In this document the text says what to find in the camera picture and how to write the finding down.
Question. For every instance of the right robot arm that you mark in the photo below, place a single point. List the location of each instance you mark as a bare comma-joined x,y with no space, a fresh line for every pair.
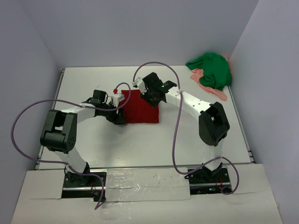
211,118

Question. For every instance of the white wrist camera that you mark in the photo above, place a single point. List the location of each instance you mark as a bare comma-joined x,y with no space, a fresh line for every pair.
117,98
139,84

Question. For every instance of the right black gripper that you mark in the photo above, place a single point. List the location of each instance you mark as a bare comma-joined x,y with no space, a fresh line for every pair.
153,104

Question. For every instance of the pink t-shirt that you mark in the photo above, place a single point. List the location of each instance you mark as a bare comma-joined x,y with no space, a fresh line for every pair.
196,75

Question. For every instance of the green t-shirt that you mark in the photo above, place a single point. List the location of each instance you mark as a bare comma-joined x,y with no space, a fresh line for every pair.
211,70

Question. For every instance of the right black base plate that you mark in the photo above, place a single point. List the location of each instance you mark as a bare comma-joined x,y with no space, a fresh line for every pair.
204,181

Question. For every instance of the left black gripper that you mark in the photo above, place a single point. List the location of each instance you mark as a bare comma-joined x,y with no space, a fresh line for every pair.
117,119

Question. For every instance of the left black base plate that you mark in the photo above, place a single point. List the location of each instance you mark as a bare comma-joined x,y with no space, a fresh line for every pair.
76,186

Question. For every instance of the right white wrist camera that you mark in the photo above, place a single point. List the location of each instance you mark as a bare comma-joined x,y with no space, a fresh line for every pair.
139,84

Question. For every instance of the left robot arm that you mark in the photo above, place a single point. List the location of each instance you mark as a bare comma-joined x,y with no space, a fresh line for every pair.
59,132

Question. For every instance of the red t-shirt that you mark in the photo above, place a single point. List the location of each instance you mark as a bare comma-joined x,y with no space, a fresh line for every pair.
138,111

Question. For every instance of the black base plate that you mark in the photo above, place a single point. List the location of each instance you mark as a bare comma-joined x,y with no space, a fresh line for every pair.
76,186
204,181

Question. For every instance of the silver taped cover panel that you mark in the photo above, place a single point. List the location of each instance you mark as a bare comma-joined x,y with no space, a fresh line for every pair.
146,184

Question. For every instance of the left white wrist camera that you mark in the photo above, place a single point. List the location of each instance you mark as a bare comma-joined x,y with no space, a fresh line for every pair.
117,98

